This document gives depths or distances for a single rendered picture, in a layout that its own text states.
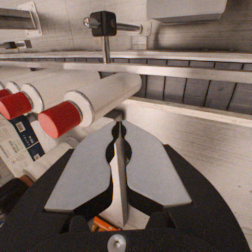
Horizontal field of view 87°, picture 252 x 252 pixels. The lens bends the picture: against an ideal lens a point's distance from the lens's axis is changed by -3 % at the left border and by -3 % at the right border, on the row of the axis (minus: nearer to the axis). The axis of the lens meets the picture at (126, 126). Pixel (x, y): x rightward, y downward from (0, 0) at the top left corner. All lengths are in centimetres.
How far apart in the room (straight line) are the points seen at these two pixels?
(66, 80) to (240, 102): 31
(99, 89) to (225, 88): 20
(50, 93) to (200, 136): 34
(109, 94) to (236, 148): 31
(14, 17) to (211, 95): 54
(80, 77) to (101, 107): 14
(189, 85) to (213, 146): 18
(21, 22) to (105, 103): 43
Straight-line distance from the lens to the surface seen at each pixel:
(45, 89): 26
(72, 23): 47
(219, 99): 29
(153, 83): 30
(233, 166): 44
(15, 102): 25
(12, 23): 55
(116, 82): 23
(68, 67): 30
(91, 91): 19
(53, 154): 52
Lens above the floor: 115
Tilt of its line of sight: 48 degrees down
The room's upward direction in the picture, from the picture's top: 135 degrees counter-clockwise
